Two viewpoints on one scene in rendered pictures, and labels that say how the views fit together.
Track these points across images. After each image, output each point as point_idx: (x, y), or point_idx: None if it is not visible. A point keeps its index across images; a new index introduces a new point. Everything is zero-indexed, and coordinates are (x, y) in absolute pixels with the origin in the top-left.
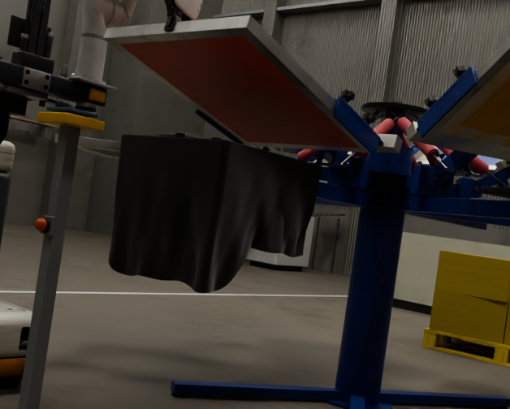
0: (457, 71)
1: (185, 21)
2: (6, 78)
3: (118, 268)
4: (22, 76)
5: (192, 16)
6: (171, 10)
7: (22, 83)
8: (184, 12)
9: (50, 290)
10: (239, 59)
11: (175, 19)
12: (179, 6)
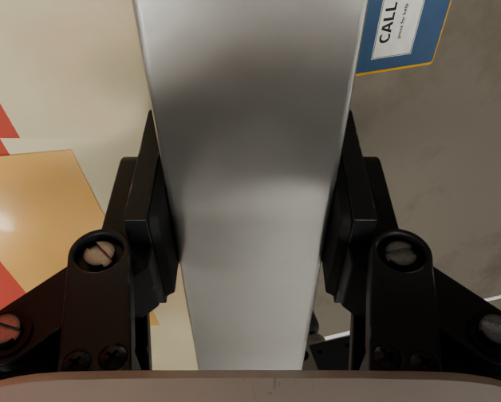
0: None
1: (368, 0)
2: (349, 340)
3: None
4: (317, 361)
5: (69, 385)
6: (454, 290)
7: (309, 348)
8: (255, 371)
9: None
10: None
11: (365, 190)
12: (451, 376)
